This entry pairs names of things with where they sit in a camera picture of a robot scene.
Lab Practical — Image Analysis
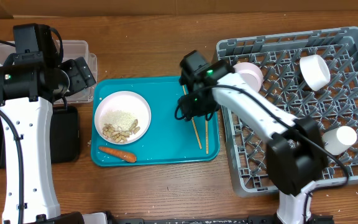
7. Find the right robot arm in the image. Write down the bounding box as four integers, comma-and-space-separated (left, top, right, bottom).
175, 50, 328, 223

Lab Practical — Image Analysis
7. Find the clear plastic waste bin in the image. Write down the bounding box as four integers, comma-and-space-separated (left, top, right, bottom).
0, 40, 98, 103

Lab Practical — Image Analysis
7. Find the black plastic tray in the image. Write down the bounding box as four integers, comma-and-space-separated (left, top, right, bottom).
0, 106, 80, 169

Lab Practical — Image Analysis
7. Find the white round plate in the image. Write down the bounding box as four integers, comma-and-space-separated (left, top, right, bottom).
94, 91, 152, 145

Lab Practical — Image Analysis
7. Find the white bowl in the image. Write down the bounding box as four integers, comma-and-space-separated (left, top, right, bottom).
300, 55, 331, 91

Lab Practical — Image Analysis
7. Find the grey dishwasher rack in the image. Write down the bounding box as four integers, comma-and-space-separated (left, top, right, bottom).
214, 26, 358, 197

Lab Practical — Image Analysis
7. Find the teal serving tray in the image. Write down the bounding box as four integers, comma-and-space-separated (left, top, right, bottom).
91, 76, 220, 167

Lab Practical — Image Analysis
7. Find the right wooden chopstick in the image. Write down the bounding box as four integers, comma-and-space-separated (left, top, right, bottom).
204, 120, 209, 154

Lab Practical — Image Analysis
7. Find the small white cup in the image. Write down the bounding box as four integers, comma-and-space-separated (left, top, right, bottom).
322, 126, 357, 156

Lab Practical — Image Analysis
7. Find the pile of peanuts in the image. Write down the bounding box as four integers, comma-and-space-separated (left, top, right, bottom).
102, 119, 140, 143

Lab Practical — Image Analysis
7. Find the orange carrot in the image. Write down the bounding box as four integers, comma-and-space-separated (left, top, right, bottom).
99, 146, 137, 163

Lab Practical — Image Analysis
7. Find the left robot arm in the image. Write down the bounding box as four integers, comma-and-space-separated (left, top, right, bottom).
0, 24, 96, 223

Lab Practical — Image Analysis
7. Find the pink bowl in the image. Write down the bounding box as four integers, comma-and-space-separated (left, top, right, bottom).
233, 62, 264, 92

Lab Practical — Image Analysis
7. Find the left wooden chopstick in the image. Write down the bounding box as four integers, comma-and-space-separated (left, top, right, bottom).
182, 85, 202, 149

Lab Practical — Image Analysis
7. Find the wooden chopstick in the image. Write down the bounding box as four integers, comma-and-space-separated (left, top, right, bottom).
204, 120, 209, 154
182, 85, 202, 149

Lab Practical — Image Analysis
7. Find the pile of white rice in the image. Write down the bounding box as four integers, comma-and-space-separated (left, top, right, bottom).
100, 110, 137, 131

